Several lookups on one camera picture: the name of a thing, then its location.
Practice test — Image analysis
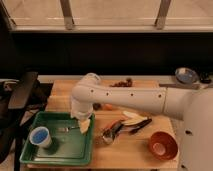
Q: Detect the silver metal fork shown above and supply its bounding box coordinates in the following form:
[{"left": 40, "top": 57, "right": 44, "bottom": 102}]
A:
[{"left": 57, "top": 126, "right": 79, "bottom": 132}]

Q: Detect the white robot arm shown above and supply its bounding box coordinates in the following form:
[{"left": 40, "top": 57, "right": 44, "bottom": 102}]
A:
[{"left": 71, "top": 73, "right": 213, "bottom": 171}]

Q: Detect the red bowl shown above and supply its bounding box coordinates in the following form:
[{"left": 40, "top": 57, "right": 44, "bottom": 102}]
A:
[{"left": 148, "top": 131, "right": 178, "bottom": 161}]

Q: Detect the grey metal bowl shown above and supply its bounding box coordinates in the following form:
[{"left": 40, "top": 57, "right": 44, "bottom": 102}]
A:
[{"left": 175, "top": 67, "right": 198, "bottom": 84}]

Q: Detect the black rectangular block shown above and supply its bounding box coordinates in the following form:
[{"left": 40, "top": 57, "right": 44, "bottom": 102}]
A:
[{"left": 93, "top": 103, "right": 102, "bottom": 110}]

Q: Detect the green plastic tray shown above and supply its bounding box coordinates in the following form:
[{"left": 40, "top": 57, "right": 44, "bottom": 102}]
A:
[{"left": 20, "top": 112, "right": 95, "bottom": 166}]

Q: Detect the orange ball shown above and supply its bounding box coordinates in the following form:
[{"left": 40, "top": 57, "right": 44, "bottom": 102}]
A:
[{"left": 103, "top": 104, "right": 113, "bottom": 110}]

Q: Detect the white cup blue inside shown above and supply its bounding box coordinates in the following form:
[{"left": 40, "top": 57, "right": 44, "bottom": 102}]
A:
[{"left": 29, "top": 126, "right": 52, "bottom": 148}]

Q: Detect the cream plastic spatula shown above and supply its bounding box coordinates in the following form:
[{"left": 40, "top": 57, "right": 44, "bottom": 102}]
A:
[{"left": 123, "top": 111, "right": 147, "bottom": 126}]

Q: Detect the brown dried cluster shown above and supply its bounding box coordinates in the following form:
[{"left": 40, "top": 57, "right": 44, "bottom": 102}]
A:
[{"left": 113, "top": 78, "right": 133, "bottom": 87}]

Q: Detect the black chair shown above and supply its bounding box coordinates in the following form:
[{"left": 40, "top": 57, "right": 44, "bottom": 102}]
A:
[{"left": 0, "top": 72, "right": 47, "bottom": 164}]

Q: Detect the metal scoop orange handle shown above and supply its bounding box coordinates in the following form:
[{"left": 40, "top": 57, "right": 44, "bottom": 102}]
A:
[{"left": 101, "top": 120, "right": 129, "bottom": 145}]

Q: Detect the black handled utensil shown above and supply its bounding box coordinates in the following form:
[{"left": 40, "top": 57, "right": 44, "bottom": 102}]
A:
[{"left": 129, "top": 119, "right": 152, "bottom": 135}]

